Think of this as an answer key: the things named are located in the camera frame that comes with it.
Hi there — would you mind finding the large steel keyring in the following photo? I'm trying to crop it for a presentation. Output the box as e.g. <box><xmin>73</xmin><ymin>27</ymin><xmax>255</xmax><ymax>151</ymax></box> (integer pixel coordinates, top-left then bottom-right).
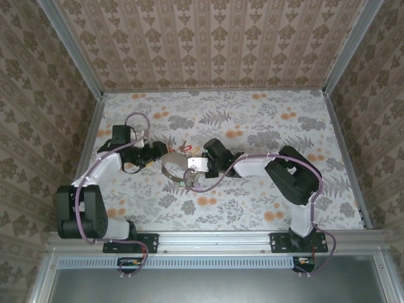
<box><xmin>160</xmin><ymin>153</ymin><xmax>190</xmax><ymax>184</ymax></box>

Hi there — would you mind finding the black electronics board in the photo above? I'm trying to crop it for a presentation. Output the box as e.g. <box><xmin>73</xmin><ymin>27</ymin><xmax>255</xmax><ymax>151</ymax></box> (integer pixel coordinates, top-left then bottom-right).
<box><xmin>117</xmin><ymin>257</ymin><xmax>148</xmax><ymax>275</ymax></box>
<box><xmin>292</xmin><ymin>256</ymin><xmax>317</xmax><ymax>273</ymax></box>

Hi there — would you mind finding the grey metal panel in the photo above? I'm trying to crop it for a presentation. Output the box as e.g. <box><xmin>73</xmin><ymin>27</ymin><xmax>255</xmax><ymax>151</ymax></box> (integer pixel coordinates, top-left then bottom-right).
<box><xmin>47</xmin><ymin>256</ymin><xmax>391</xmax><ymax>303</ymax></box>

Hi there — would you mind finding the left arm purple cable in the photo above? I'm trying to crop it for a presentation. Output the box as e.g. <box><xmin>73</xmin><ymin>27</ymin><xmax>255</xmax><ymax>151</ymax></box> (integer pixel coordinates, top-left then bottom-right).
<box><xmin>73</xmin><ymin>112</ymin><xmax>151</xmax><ymax>279</ymax></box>

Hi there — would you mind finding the aluminium table side rail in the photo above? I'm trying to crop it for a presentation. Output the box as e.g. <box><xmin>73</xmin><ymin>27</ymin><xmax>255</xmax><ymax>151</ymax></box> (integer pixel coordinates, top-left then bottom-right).
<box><xmin>73</xmin><ymin>93</ymin><xmax>107</xmax><ymax>190</ymax></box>
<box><xmin>323</xmin><ymin>90</ymin><xmax>374</xmax><ymax>230</ymax></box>

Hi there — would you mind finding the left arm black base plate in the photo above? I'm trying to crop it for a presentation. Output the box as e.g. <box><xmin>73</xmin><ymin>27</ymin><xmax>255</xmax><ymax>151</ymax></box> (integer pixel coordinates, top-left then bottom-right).
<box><xmin>102</xmin><ymin>232</ymin><xmax>159</xmax><ymax>254</ymax></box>

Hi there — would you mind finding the aluminium mounting rail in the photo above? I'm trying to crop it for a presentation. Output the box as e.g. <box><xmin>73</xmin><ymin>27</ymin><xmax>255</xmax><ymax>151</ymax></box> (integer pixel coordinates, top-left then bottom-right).
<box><xmin>47</xmin><ymin>229</ymin><xmax>385</xmax><ymax>256</ymax></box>

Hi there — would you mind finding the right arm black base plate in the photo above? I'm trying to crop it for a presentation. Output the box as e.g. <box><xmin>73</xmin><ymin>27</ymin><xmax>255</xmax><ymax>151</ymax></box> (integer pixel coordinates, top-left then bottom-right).
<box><xmin>269</xmin><ymin>232</ymin><xmax>329</xmax><ymax>254</ymax></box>

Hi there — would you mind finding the grey slotted cable duct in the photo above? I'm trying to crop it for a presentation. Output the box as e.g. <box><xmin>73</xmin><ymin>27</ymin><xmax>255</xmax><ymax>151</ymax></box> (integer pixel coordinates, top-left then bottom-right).
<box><xmin>58</xmin><ymin>256</ymin><xmax>297</xmax><ymax>270</ymax></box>

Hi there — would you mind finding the aluminium frame post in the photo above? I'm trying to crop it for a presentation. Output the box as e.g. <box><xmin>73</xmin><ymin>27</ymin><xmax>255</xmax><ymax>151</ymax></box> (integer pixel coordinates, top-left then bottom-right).
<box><xmin>323</xmin><ymin>0</ymin><xmax>384</xmax><ymax>95</ymax></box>
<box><xmin>37</xmin><ymin>0</ymin><xmax>105</xmax><ymax>99</ymax></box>

